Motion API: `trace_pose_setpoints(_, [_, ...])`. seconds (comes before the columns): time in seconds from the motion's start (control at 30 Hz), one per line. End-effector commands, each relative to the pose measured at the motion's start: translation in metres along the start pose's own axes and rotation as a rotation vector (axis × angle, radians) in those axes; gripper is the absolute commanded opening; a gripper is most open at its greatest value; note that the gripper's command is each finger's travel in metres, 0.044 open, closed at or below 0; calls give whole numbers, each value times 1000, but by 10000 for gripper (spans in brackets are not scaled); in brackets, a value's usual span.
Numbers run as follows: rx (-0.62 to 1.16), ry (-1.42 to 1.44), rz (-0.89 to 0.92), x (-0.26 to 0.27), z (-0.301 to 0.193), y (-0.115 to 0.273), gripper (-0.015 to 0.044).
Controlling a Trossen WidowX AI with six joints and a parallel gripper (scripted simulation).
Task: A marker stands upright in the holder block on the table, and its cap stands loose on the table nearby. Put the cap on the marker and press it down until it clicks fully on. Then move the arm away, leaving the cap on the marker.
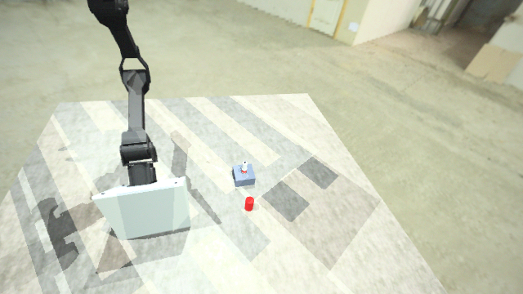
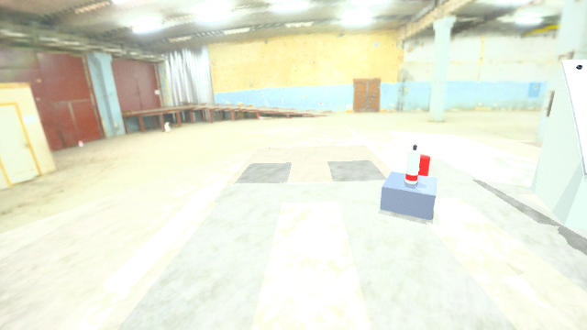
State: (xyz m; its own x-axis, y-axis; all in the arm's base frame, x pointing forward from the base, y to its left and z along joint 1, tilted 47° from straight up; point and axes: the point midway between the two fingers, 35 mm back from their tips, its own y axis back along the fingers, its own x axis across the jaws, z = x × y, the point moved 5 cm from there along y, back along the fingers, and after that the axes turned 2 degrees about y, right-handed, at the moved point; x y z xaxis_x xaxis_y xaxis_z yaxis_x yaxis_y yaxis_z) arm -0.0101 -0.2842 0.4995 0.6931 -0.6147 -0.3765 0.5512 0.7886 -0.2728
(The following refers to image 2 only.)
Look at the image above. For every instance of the pale blue square block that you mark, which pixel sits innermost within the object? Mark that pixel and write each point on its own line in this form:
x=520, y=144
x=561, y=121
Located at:
x=404, y=198

